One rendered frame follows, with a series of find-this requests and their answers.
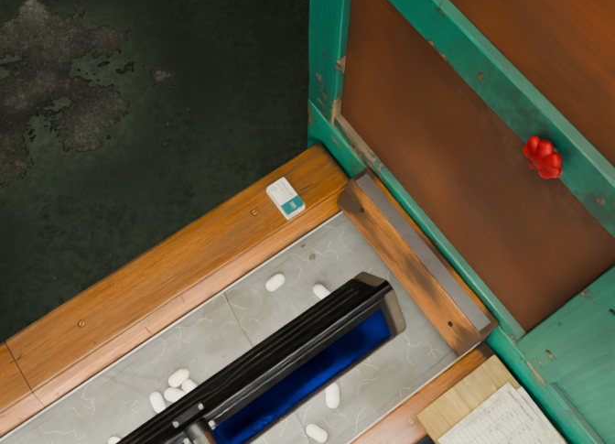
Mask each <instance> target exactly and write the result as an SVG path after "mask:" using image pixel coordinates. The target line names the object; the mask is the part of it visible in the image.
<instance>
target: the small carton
mask: <svg viewBox="0 0 615 444"><path fill-rule="evenodd" d="M266 193H267V194H268V195H269V197H270V198H271V199H272V201H273V202H274V203H275V205H276V206H277V208H278V209H279V210H280V211H281V212H282V213H283V214H284V216H285V217H286V219H287V220H289V219H290V218H292V217H293V216H295V215H296V214H298V213H300V212H301V211H303V210H304V209H305V203H304V201H302V200H301V198H300V197H299V196H298V195H297V193H296V192H295V191H294V189H293V188H292V187H291V185H290V184H289V183H288V182H287V180H286V179H285V177H282V178H281V179H279V180H278V181H276V182H275V183H273V184H272V185H270V186H268V187H267V188H266Z"/></svg>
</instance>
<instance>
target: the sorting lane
mask: <svg viewBox="0 0 615 444"><path fill-rule="evenodd" d="M362 271H363V272H367V273H369V274H372V275H375V276H378V277H381V278H383V279H386V280H387V281H388V282H389V283H390V284H391V285H392V287H393V288H394V291H395V294H396V296H397V299H398V302H399V305H400V308H401V310H402V312H403V315H404V318H405V323H406V329H405V331H404V332H402V333H401V334H399V335H398V336H396V337H395V338H394V339H393V340H392V341H390V342H388V343H387V344H386V345H384V346H383V347H382V348H381V349H380V350H379V351H377V352H375V353H374V354H373V355H371V356H370V357H369V358H367V359H366V360H365V361H363V362H362V363H360V364H359V365H357V366H356V367H355V368H353V369H352V370H351V371H349V372H348V373H347V374H345V375H343V376H342V377H341V378H340V379H339V380H338V381H336V382H335V384H337V385H338V386H339V389H340V404H339V405H338V406H337V407H335V408H331V407H329V406H328V405H327V403H326V390H324V391H322V392H321V393H320V394H318V395H317V396H315V397H314V398H312V399H311V400H310V401H308V402H307V403H306V404H304V405H303V406H302V407H300V408H299V409H298V410H297V411H295V412H294V413H293V414H291V415H290V416H289V417H287V418H286V419H284V420H283V421H281V422H280V423H279V424H277V425H276V426H275V427H273V428H272V429H270V430H269V431H268V432H266V433H265V434H263V435H262V437H260V438H259V439H257V440H256V441H255V442H253V443H252V444H350V443H351V442H352V441H354V440H355V439H356V438H357V437H359V436H360V435H361V434H362V433H363V432H365V431H366V430H367V429H369V428H370V427H371V426H373V425H374V424H375V423H377V422H378V421H379V420H381V419H382V418H383V417H385V416H386V415H387V414H389V413H390V412H391V411H393V410H394V409H395V408H397V407H398V406H400V405H401V404H402V403H403V402H404V401H405V400H406V399H408V398H409V397H410V396H412V395H413V394H415V393H416V392H417V391H418V390H420V389H421V388H422V387H424V386H425V385H426V384H428V383H429V382H430V381H432V380H433V379H434V378H436V377H437V376H438V375H440V374H441V373H443V372H444V371H445V370H446V369H447V368H448V367H449V366H451V365H452V364H453V363H455V362H456V361H458V360H459V359H460V358H461V357H463V356H464V355H465V354H467V353H468V352H470V351H471V350H472V349H474V348H475V347H476V346H477V345H479V344H480V342H478V343H477V344H476V345H475V346H473V347H472V348H471V349H469V350H468V351H467V352H465V353H464V354H462V355H461V356H457V355H456V354H455V353H454V351H453V350H452V349H451V347H450V346H449V345H448V343H447V342H446V341H445V340H444V338H443V337H442V336H441V335H440V333H439V332H438V331H437V329H436V328H435V327H434V326H433V324H432V323H431V322H430V321H429V319H428V318H427V317H426V315H425V314H424V313H423V312H422V310H421V309H420V308H419V307H418V306H417V305H416V303H415V302H414V301H413V299H412V298H411V297H410V296H409V294H408V293H407V292H406V290H405V289H404V288H403V286H402V285H401V284H400V282H399V281H398V280H397V278H396V277H395V276H394V274H393V272H392V271H391V270H390V268H389V267H388V266H387V265H386V264H385V263H384V261H383V260H382V258H381V257H380V256H379V255H378V254H377V253H376V252H375V251H374V249H373V248H372V247H371V245H370V244H369V243H368V242H367V241H366V239H365V238H364V237H363V236H362V235H361V233H360V232H359V231H358V230H357V228H356V227H355V226H354V225H353V223H352V222H351V220H350V219H349V218H348V217H347V216H346V215H345V214H344V213H343V211H341V212H340V213H338V214H337V215H335V216H334V217H332V218H331V219H329V220H328V221H326V222H324V223H323V224H321V225H320V226H319V227H318V228H316V229H315V230H313V231H312V232H310V233H308V234H307V235H305V236H304V237H302V238H301V239H299V240H298V241H296V242H295V243H293V244H291V245H290V246H288V247H287V248H286V249H285V250H283V251H282V252H280V253H279V254H277V255H275V256H274V257H272V258H271V259H269V260H268V261H266V262H265V263H263V264H262V265H260V266H258V267H257V268H255V270H253V271H252V272H250V273H249V274H247V275H246V276H244V277H242V278H241V279H239V280H238V281H236V282H235V283H233V284H232V285H230V286H229V287H227V288H225V289H224V290H223V291H222V292H220V293H219V294H217V295H216V296H214V297H213V298H211V299H209V300H208V301H206V302H205V303H203V304H202V305H200V306H199V307H197V308H196V309H194V310H192V311H191V312H190V313H189V314H187V315H186V316H184V317H183V318H181V319H179V320H178V321H176V322H175V323H173V324H172V325H170V326H169V327H167V328H166V329H164V330H162V331H161V332H159V333H158V334H157V335H156V336H154V337H153V338H151V339H150V340H148V341H146V342H145V343H143V344H142V345H140V346H139V347H137V348H136V349H134V350H133V351H131V352H129V353H128V354H126V356H124V357H123V358H121V359H120V360H118V361H117V362H115V363H113V364H112V365H110V366H109V367H107V368H106V369H104V370H103V371H101V372H100V373H98V374H96V375H95V376H94V377H93V378H91V379H90V380H88V381H87V382H85V383H84V384H82V385H80V386H79V387H77V388H76V389H74V390H73V391H71V392H70V393H68V394H67V395H65V396H63V397H62V398H61V399H60V400H58V401H57V402H55V403H54V404H52V405H51V406H49V407H47V408H46V409H44V410H43V411H41V412H40V413H38V414H37V415H35V416H34V417H32V418H30V419H29V420H28V421H27V422H25V423H24V424H22V425H21V426H19V427H18V428H16V429H14V430H13V431H11V432H10V433H8V434H7V435H5V436H4V437H2V438H1V439H0V444H108V440H109V438H111V437H113V436H116V437H118V438H120V439H122V438H124V437H125V436H127V435H128V434H129V433H131V432H132V431H134V430H135V429H137V428H139V427H140V426H141V425H143V424H144V423H145V422H146V421H148V420H149V419H150V418H152V417H154V416H155V415H156V414H158V413H157V412H156V411H155V410H154V408H153V407H152V404H151V402H150V396H151V394H152V393H154V392H159V393H160V394H161V395H162V397H163V399H164V402H165V405H166V408H167V407H168V406H170V405H171V404H173V403H174V402H171V401H168V400H166V398H165V391H166V390H167V389H168V388H169V387H172V386H170V385H169V383H168V378H169V377H170V376H171V375H172V374H173V373H174V372H176V371H177V370H178V369H180V368H186V369H188V370H189V377H188V378H187V379H190V380H192V381H193V382H194V383H195V384H196V385H199V384H201V383H203V382H204V381H206V380H207V379H209V378H210V377H211V376H213V375H214V374H216V373H217V372H218V371H219V370H221V369H222V368H224V367H225V366H227V365H228V364H229V363H231V362H233V361H234V360H236V359H237V358H238V357H240V356H241V355H243V354H244V353H246V352H248V351H249V350H250V349H252V348H253V347H254V346H255V345H257V344H258V343H259V342H261V341H263V340H264V339H266V338H267V337H268V336H270V335H271V334H273V333H274V332H276V331H277V330H279V329H280V328H282V327H283V326H285V325H286V324H287V323H288V322H289V321H291V320H292V319H294V318H296V317H297V316H298V315H300V314H301V313H303V312H304V311H306V310H307V309H309V308H310V307H312V306H313V305H315V304H316V303H318V302H319V301H320V300H321V299H320V298H319V297H318V296H317V295H316V294H315V293H314V291H313V287H314V286H315V285H316V284H321V285H322V286H323V287H325V288H326V289H327V290H328V291H329V292H330V293H331V292H333V291H334V290H336V289H337V288H338V287H340V286H342V285H343V284H345V283H346V282H348V281H349V280H350V279H352V278H354V277H355V276H357V275H358V274H359V273H360V272H362ZM276 274H282V275H283V276H284V278H285V282H284V284H282V285H281V286H280V287H279V288H277V289H276V290H274V291H269V290H268V289H267V288H266V286H265V285H266V282H267V281H268V280H269V279H270V278H272V277H273V276H274V275H276ZM187 379H186V380H187ZM310 424H315V425H317V426H318V427H319V428H322V429H324V430H325V431H326V432H327V435H328V437H327V439H326V441H324V442H317V441H316V440H315V439H313V438H312V437H310V436H309V435H308V434H307V426H308V425H310Z"/></svg>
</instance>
